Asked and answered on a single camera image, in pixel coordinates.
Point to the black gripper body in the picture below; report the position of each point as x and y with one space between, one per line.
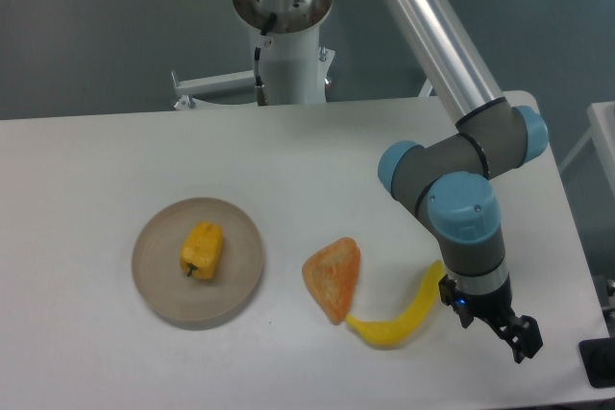
493 308

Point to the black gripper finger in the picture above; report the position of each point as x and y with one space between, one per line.
522 334

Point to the yellow toy bell pepper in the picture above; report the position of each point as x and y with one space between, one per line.
201 251

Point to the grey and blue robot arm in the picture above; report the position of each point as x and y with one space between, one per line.
445 186

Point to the beige round plate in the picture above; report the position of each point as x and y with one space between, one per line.
188 302

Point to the black device at table edge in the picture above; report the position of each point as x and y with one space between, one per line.
597 356

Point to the yellow toy banana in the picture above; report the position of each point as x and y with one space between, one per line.
384 334

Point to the orange toy bread slice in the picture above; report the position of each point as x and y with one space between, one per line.
331 277

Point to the white side table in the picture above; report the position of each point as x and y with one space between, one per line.
600 133

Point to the white table leg bracket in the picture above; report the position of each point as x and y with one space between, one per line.
426 90

